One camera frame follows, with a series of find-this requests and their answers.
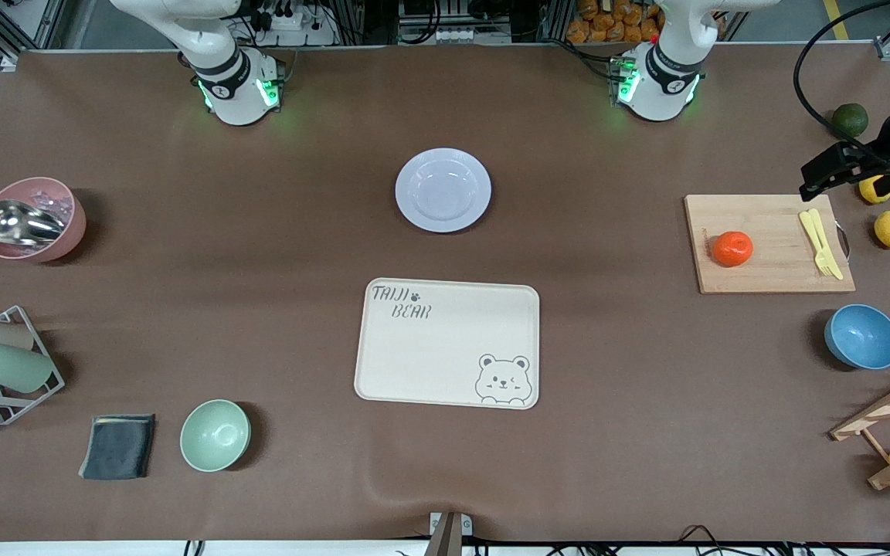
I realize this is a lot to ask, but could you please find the mint green cup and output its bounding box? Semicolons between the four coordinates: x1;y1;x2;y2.
0;342;54;394

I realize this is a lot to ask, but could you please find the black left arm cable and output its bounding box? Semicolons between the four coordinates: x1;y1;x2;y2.
793;0;890;171

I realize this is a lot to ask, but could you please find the dark green avocado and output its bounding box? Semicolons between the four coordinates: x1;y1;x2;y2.
832;103;870;141

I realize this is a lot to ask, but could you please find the bag of orange fruits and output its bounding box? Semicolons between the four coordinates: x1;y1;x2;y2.
566;0;662;44

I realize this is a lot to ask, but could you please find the mint green bowl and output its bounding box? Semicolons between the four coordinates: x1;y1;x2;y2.
179;398;252;473

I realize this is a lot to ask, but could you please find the yellow plastic fork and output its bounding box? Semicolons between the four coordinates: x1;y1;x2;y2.
799;210;836;277

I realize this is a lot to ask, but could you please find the wooden cutting board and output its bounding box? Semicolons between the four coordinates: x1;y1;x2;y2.
683;194;857;295

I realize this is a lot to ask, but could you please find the shiny metal scoop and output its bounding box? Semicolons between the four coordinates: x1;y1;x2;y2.
0;200;67;246

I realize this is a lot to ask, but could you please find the wooden mug rack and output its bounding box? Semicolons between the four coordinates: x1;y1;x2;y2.
830;363;890;491

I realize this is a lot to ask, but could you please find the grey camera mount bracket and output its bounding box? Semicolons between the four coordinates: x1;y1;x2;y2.
423;511;474;556

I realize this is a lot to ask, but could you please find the beige bear print tray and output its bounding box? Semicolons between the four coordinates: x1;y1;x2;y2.
354;277;541;410

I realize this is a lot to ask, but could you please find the dark grey folded cloth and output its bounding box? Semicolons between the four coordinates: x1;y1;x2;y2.
78;414;157;481

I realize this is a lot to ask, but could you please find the lavender round plate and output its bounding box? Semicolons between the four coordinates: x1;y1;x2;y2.
395;147;493;233

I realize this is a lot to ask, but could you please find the pink bowl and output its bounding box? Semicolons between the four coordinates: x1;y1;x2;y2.
0;177;87;263

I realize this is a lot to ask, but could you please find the blue bowl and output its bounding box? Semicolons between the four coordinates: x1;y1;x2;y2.
824;303;890;371

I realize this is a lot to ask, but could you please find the white power strip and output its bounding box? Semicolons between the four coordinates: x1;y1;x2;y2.
248;8;338;46

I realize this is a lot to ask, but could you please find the grey wire cup rack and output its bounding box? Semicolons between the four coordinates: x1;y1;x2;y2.
0;305;66;426

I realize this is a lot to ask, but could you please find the orange mandarin fruit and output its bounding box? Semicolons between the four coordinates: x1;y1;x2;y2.
712;231;755;268

